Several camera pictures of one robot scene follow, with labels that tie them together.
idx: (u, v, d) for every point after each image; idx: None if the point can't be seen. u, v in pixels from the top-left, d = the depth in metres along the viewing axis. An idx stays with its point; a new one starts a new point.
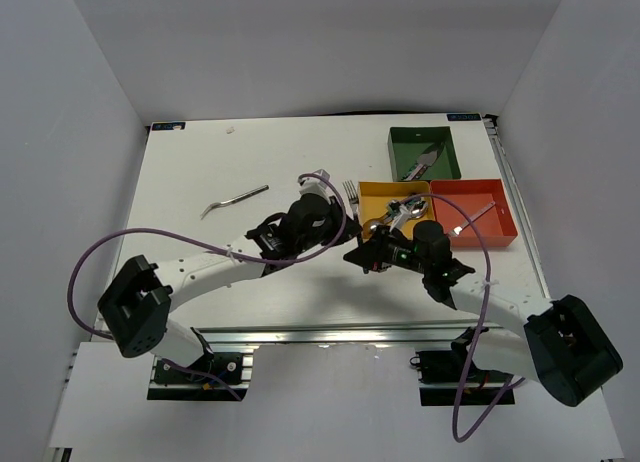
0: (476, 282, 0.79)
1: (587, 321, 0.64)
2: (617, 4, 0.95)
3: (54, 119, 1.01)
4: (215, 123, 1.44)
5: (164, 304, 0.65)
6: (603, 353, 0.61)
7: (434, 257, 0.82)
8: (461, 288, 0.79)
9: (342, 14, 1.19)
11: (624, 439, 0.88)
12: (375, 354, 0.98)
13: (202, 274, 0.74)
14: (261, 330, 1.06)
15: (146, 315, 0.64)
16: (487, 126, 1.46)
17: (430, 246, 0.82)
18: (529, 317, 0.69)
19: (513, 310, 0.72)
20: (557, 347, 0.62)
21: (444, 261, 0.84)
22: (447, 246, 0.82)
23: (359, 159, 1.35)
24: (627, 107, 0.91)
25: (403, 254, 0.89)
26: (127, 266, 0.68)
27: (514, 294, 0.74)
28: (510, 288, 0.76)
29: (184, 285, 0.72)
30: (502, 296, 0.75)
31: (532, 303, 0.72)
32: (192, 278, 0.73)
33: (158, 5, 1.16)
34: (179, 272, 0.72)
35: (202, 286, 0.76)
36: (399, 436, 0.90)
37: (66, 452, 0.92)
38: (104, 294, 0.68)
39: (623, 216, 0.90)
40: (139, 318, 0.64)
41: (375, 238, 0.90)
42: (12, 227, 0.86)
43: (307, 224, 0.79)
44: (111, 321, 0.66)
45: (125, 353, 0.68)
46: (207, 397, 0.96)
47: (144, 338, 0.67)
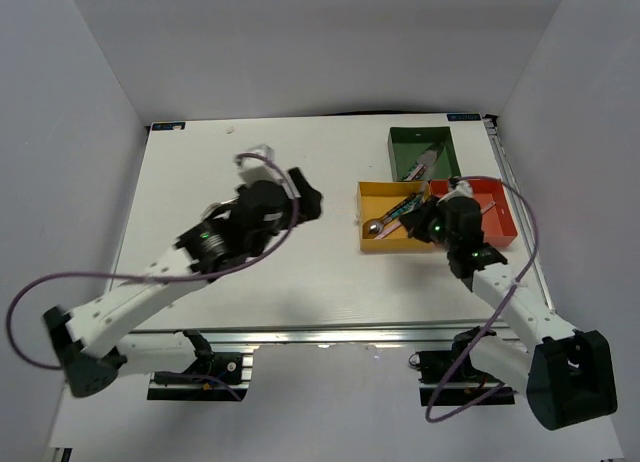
0: (503, 277, 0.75)
1: (602, 360, 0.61)
2: (617, 3, 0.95)
3: (54, 119, 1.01)
4: (215, 123, 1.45)
5: (81, 359, 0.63)
6: (600, 395, 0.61)
7: (462, 230, 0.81)
8: (486, 277, 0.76)
9: (342, 14, 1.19)
11: (624, 440, 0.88)
12: (375, 354, 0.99)
13: (122, 312, 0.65)
14: (261, 330, 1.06)
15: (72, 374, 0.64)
16: (487, 126, 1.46)
17: (460, 217, 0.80)
18: (545, 338, 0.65)
19: (531, 323, 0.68)
20: (561, 378, 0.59)
21: (472, 240, 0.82)
22: (479, 223, 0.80)
23: (359, 159, 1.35)
24: (627, 108, 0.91)
25: (437, 228, 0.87)
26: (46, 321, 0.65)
27: (538, 307, 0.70)
28: (534, 299, 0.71)
29: (101, 333, 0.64)
30: (524, 306, 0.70)
31: (553, 324, 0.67)
32: (107, 322, 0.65)
33: (157, 5, 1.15)
34: (95, 317, 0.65)
35: (132, 319, 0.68)
36: (398, 436, 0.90)
37: (66, 452, 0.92)
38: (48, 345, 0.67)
39: (623, 215, 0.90)
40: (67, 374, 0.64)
41: (425, 207, 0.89)
42: (12, 227, 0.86)
43: (260, 218, 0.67)
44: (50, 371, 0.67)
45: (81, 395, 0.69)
46: (207, 397, 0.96)
47: (85, 385, 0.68)
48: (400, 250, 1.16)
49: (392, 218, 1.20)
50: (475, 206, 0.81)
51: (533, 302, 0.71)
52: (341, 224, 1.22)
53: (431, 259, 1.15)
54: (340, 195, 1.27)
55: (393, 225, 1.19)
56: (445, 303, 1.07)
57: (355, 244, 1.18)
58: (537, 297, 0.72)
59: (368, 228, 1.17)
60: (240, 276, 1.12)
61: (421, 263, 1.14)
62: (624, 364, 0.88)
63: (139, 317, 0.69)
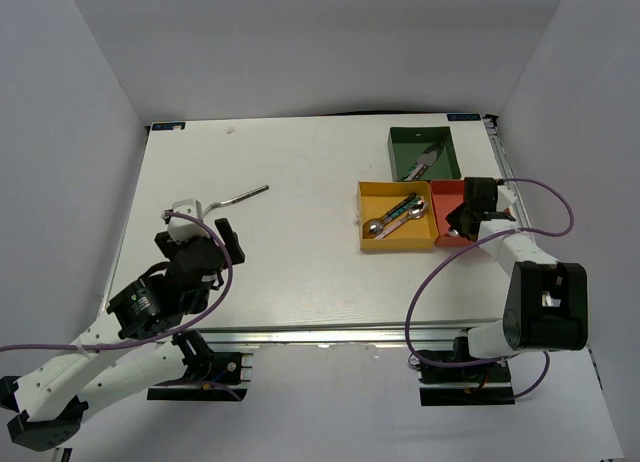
0: (503, 224, 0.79)
1: (577, 285, 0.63)
2: (617, 4, 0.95)
3: (54, 119, 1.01)
4: (215, 123, 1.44)
5: (28, 429, 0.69)
6: (570, 322, 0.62)
7: (475, 193, 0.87)
8: (487, 224, 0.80)
9: (342, 13, 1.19)
11: (624, 440, 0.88)
12: (375, 354, 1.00)
13: (59, 383, 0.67)
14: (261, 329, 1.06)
15: (23, 440, 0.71)
16: (487, 126, 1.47)
17: (471, 180, 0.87)
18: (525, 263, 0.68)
19: (517, 254, 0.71)
20: (531, 295, 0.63)
21: (486, 207, 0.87)
22: (492, 191, 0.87)
23: (359, 159, 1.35)
24: (627, 108, 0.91)
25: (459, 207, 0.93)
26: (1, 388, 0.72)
27: (529, 246, 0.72)
28: (527, 241, 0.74)
29: (42, 403, 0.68)
30: (516, 243, 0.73)
31: (538, 254, 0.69)
32: (49, 392, 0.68)
33: (157, 5, 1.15)
34: (37, 386, 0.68)
35: (74, 386, 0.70)
36: (399, 436, 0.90)
37: (66, 452, 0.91)
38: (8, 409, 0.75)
39: (623, 215, 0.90)
40: (25, 440, 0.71)
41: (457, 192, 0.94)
42: (11, 227, 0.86)
43: (195, 279, 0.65)
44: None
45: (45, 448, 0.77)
46: (207, 397, 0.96)
47: (48, 440, 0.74)
48: (400, 250, 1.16)
49: (391, 218, 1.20)
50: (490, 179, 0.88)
51: (526, 242, 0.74)
52: (341, 225, 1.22)
53: (432, 259, 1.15)
54: (341, 195, 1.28)
55: (392, 225, 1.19)
56: (445, 303, 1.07)
57: (355, 243, 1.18)
58: (532, 243, 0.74)
59: (368, 227, 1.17)
60: (240, 277, 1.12)
61: (420, 262, 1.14)
62: (624, 364, 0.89)
63: (86, 380, 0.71)
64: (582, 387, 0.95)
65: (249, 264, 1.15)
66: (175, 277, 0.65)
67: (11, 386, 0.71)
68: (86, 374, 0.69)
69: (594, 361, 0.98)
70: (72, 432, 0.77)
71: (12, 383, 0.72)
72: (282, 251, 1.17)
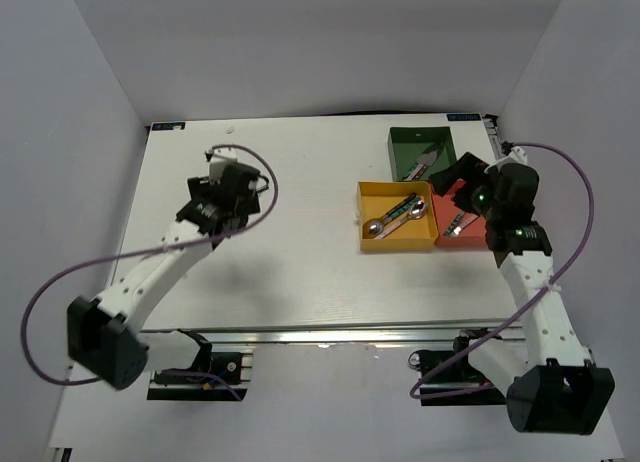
0: (537, 272, 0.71)
1: (600, 395, 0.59)
2: (617, 4, 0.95)
3: (54, 119, 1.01)
4: (215, 124, 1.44)
5: (124, 327, 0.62)
6: (580, 423, 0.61)
7: (510, 199, 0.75)
8: (520, 266, 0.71)
9: (342, 13, 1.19)
11: (625, 440, 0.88)
12: (375, 354, 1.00)
13: (150, 281, 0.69)
14: (259, 330, 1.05)
15: (115, 349, 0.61)
16: (487, 126, 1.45)
17: (511, 184, 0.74)
18: (550, 358, 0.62)
19: (543, 336, 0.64)
20: (549, 404, 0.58)
21: (519, 212, 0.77)
22: (532, 197, 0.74)
23: (359, 159, 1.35)
24: (627, 108, 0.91)
25: (481, 196, 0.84)
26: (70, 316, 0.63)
27: (559, 322, 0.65)
28: (560, 314, 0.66)
29: (136, 304, 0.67)
30: (546, 314, 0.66)
31: (566, 346, 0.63)
32: (140, 293, 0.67)
33: (157, 4, 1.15)
34: (124, 291, 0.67)
35: (157, 291, 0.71)
36: (398, 435, 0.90)
37: (66, 452, 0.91)
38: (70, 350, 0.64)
39: (624, 215, 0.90)
40: (110, 353, 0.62)
41: (460, 163, 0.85)
42: (12, 227, 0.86)
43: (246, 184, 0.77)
44: (87, 367, 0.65)
45: (118, 387, 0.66)
46: (207, 397, 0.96)
47: (128, 362, 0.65)
48: (400, 250, 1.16)
49: (392, 217, 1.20)
50: (535, 179, 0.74)
51: (557, 312, 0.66)
52: (341, 224, 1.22)
53: (432, 259, 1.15)
54: (341, 195, 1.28)
55: (392, 225, 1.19)
56: (445, 303, 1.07)
57: (355, 243, 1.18)
58: (562, 309, 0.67)
59: (368, 227, 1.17)
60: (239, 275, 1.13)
61: (420, 262, 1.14)
62: (625, 364, 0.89)
63: (165, 287, 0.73)
64: None
65: (250, 263, 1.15)
66: (229, 183, 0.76)
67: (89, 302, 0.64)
68: (167, 278, 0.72)
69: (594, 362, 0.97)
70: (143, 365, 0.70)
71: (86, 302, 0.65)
72: (282, 252, 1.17)
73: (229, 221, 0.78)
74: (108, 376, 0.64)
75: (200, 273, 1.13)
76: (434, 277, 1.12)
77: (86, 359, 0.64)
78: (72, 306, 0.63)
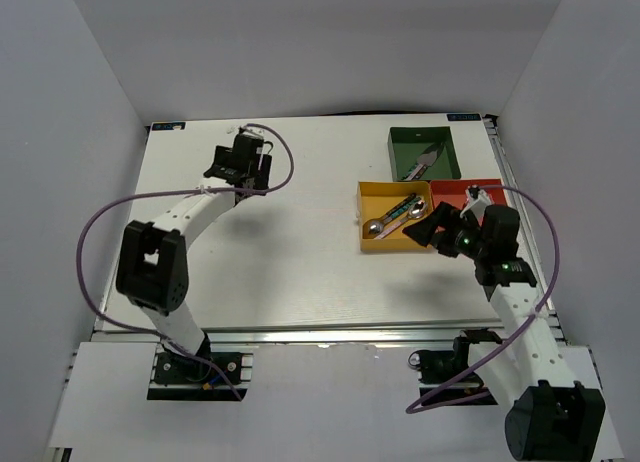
0: (524, 301, 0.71)
1: (592, 416, 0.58)
2: (617, 4, 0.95)
3: (55, 120, 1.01)
4: (216, 124, 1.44)
5: (180, 240, 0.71)
6: (576, 447, 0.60)
7: (495, 236, 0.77)
8: (507, 296, 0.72)
9: (342, 13, 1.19)
11: (625, 441, 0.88)
12: (375, 354, 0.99)
13: (196, 213, 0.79)
14: (255, 329, 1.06)
15: (171, 255, 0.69)
16: (487, 126, 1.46)
17: (494, 222, 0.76)
18: (540, 381, 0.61)
19: (532, 361, 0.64)
20: (543, 428, 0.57)
21: (504, 249, 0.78)
22: (515, 234, 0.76)
23: (359, 158, 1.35)
24: (627, 108, 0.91)
25: (465, 239, 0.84)
26: (127, 236, 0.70)
27: (547, 347, 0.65)
28: (548, 338, 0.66)
29: (186, 224, 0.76)
30: (534, 340, 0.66)
31: (557, 369, 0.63)
32: (188, 219, 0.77)
33: (157, 4, 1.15)
34: (173, 218, 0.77)
35: (196, 224, 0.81)
36: (398, 435, 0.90)
37: (66, 452, 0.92)
38: (123, 270, 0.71)
39: (624, 215, 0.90)
40: (165, 261, 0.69)
41: (436, 214, 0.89)
42: (11, 226, 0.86)
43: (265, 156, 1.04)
44: (136, 286, 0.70)
45: (166, 307, 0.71)
46: (207, 396, 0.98)
47: (176, 281, 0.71)
48: (400, 250, 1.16)
49: (392, 218, 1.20)
50: (516, 216, 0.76)
51: (545, 337, 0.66)
52: (341, 225, 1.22)
53: (431, 259, 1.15)
54: (341, 195, 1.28)
55: (392, 225, 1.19)
56: (444, 303, 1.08)
57: (355, 243, 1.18)
58: (549, 334, 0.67)
59: (368, 227, 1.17)
60: (239, 275, 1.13)
61: (420, 262, 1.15)
62: (625, 365, 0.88)
63: (202, 224, 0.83)
64: None
65: (250, 263, 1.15)
66: (242, 148, 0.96)
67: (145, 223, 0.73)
68: (202, 220, 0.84)
69: (595, 362, 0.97)
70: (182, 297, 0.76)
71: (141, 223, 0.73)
72: (281, 252, 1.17)
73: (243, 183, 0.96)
74: (158, 289, 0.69)
75: (198, 273, 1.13)
76: (434, 277, 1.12)
77: (137, 276, 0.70)
78: (130, 226, 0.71)
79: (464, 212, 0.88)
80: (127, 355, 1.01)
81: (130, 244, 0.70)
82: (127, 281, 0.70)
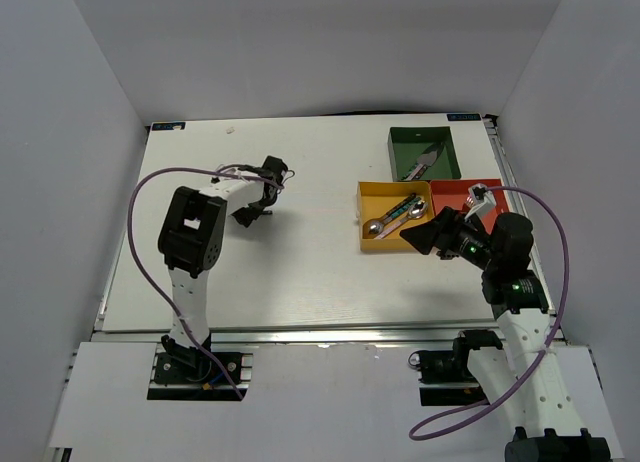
0: (533, 333, 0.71)
1: None
2: (617, 6, 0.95)
3: (54, 121, 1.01)
4: (216, 124, 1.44)
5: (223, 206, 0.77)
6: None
7: (506, 250, 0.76)
8: (517, 326, 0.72)
9: (342, 14, 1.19)
11: (625, 440, 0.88)
12: (375, 354, 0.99)
13: (234, 190, 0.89)
14: (259, 329, 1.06)
15: (214, 219, 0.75)
16: (487, 126, 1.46)
17: (507, 237, 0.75)
18: (547, 430, 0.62)
19: (540, 405, 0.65)
20: None
21: (515, 265, 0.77)
22: (527, 251, 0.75)
23: (359, 158, 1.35)
24: (626, 108, 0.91)
25: (472, 247, 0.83)
26: (175, 201, 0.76)
27: (556, 389, 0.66)
28: (557, 379, 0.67)
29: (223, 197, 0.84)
30: (544, 381, 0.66)
31: (563, 414, 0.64)
32: (228, 193, 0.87)
33: (157, 5, 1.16)
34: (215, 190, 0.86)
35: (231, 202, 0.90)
36: (398, 433, 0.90)
37: (66, 452, 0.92)
38: (164, 229, 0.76)
39: (624, 215, 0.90)
40: (208, 223, 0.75)
41: (441, 220, 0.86)
42: (11, 226, 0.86)
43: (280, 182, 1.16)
44: (178, 242, 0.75)
45: (201, 266, 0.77)
46: (207, 397, 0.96)
47: (213, 244, 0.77)
48: (400, 250, 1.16)
49: (392, 217, 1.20)
50: (530, 232, 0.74)
51: (554, 378, 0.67)
52: (341, 225, 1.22)
53: (431, 260, 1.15)
54: (341, 195, 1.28)
55: (392, 225, 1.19)
56: (445, 304, 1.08)
57: (355, 243, 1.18)
58: (559, 373, 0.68)
59: (368, 227, 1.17)
60: (251, 273, 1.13)
61: (419, 262, 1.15)
62: (625, 363, 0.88)
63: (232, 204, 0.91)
64: (583, 388, 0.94)
65: (251, 264, 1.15)
66: (273, 162, 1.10)
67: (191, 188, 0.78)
68: (236, 199, 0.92)
69: (595, 362, 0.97)
70: (216, 255, 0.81)
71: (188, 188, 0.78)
72: (283, 253, 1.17)
73: (269, 186, 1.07)
74: (197, 249, 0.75)
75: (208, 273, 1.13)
76: (434, 278, 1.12)
77: (180, 235, 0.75)
78: (178, 190, 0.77)
79: (469, 215, 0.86)
80: (127, 355, 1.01)
81: (177, 206, 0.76)
82: (169, 239, 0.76)
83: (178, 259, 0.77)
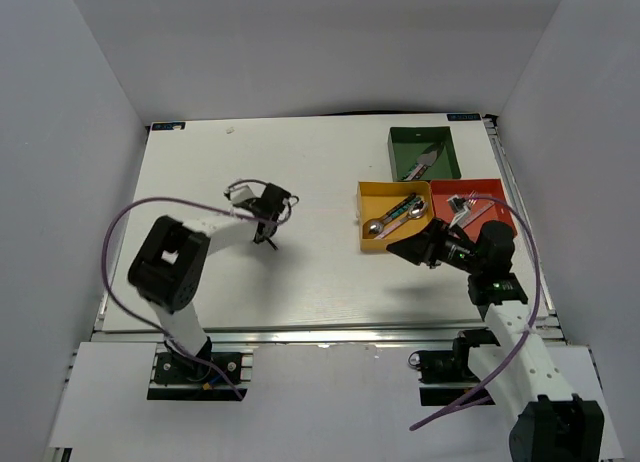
0: (517, 319, 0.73)
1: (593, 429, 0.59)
2: (616, 6, 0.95)
3: (54, 121, 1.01)
4: (215, 123, 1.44)
5: (204, 242, 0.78)
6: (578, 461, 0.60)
7: (491, 257, 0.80)
8: (501, 314, 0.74)
9: (342, 14, 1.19)
11: (625, 440, 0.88)
12: (375, 354, 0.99)
13: (221, 225, 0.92)
14: (260, 330, 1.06)
15: (193, 254, 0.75)
16: (487, 126, 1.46)
17: (491, 246, 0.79)
18: (540, 396, 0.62)
19: (532, 376, 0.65)
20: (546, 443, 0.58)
21: (498, 268, 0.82)
22: (509, 256, 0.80)
23: (359, 158, 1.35)
24: (625, 108, 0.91)
25: (460, 254, 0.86)
26: (154, 231, 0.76)
27: (545, 361, 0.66)
28: (544, 351, 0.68)
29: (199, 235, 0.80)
30: (531, 354, 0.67)
31: (554, 382, 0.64)
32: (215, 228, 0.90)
33: (157, 5, 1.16)
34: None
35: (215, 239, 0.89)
36: (398, 434, 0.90)
37: (66, 452, 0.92)
38: (135, 259, 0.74)
39: (623, 215, 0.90)
40: (187, 258, 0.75)
41: (429, 230, 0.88)
42: (11, 227, 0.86)
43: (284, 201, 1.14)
44: (151, 275, 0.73)
45: (172, 304, 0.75)
46: (207, 397, 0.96)
47: (187, 281, 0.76)
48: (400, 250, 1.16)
49: (391, 217, 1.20)
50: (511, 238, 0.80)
51: (541, 351, 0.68)
52: (340, 225, 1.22)
53: None
54: (341, 195, 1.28)
55: (392, 225, 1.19)
56: (445, 304, 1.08)
57: (355, 243, 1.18)
58: (546, 349, 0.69)
59: (368, 227, 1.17)
60: (258, 275, 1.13)
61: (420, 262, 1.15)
62: (625, 363, 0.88)
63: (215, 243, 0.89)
64: (583, 388, 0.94)
65: (248, 266, 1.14)
66: (271, 195, 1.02)
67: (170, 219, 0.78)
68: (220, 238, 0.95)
69: (594, 362, 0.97)
70: (188, 292, 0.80)
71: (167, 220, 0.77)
72: (285, 254, 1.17)
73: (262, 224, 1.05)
74: (171, 284, 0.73)
75: (212, 274, 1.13)
76: (434, 278, 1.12)
77: (153, 268, 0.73)
78: (159, 221, 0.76)
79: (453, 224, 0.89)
80: (127, 355, 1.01)
81: (156, 236, 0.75)
82: (140, 271, 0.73)
83: (147, 293, 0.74)
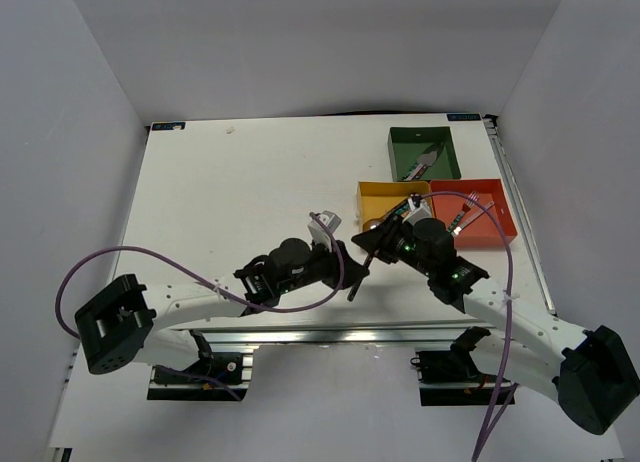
0: (493, 294, 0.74)
1: (617, 352, 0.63)
2: (616, 6, 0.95)
3: (54, 120, 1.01)
4: (216, 124, 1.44)
5: (147, 327, 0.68)
6: (626, 385, 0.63)
7: (436, 256, 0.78)
8: (479, 299, 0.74)
9: (342, 14, 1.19)
11: (624, 440, 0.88)
12: (375, 354, 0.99)
13: (186, 304, 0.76)
14: (307, 333, 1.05)
15: (128, 333, 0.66)
16: (487, 126, 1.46)
17: (433, 245, 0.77)
18: (564, 351, 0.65)
19: (544, 337, 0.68)
20: (595, 387, 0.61)
21: (449, 260, 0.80)
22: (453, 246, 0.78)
23: (359, 159, 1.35)
24: (625, 110, 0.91)
25: (406, 247, 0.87)
26: (114, 284, 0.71)
27: (542, 318, 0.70)
28: (536, 311, 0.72)
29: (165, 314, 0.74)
30: (527, 319, 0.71)
31: (562, 331, 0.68)
32: (177, 307, 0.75)
33: (157, 5, 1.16)
34: (166, 298, 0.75)
35: (186, 316, 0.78)
36: (398, 434, 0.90)
37: (66, 452, 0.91)
38: (86, 305, 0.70)
39: (623, 215, 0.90)
40: (120, 334, 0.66)
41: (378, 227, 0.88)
42: (11, 226, 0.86)
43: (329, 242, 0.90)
44: (86, 329, 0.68)
45: (93, 369, 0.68)
46: (207, 397, 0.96)
47: (115, 356, 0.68)
48: None
49: None
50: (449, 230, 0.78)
51: (534, 311, 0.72)
52: (341, 225, 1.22)
53: None
54: (341, 195, 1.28)
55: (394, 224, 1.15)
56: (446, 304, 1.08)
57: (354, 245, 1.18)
58: (537, 308, 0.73)
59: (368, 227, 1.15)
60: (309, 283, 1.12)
61: None
62: None
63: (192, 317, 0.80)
64: None
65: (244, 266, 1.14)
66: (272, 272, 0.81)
67: (132, 283, 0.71)
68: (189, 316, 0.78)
69: None
70: (123, 362, 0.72)
71: (130, 278, 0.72)
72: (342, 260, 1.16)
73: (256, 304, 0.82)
74: (93, 353, 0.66)
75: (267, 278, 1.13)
76: None
77: (92, 324, 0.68)
78: (120, 277, 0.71)
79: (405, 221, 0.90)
80: None
81: (112, 292, 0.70)
82: (85, 318, 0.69)
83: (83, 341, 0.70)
